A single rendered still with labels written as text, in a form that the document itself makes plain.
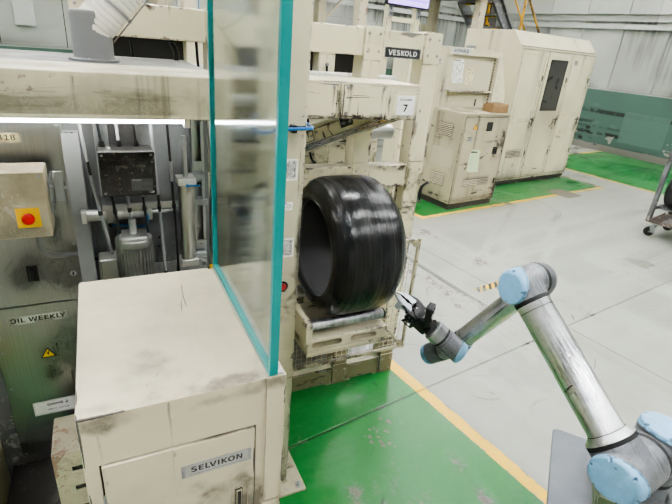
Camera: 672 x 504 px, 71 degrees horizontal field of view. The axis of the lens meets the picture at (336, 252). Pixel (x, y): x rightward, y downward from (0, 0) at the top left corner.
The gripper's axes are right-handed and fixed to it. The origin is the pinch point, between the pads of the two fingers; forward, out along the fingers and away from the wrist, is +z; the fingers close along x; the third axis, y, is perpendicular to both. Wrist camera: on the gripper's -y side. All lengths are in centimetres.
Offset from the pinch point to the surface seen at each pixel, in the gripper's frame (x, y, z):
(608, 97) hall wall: 1146, 239, -323
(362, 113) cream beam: 43, -19, 58
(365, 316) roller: -7.1, 15.8, 2.2
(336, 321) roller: -16.7, 18.0, 10.8
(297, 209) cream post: -9, -8, 51
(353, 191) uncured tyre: 7.3, -17.4, 40.5
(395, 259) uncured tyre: -1.7, -14.8, 12.8
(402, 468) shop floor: -19, 74, -73
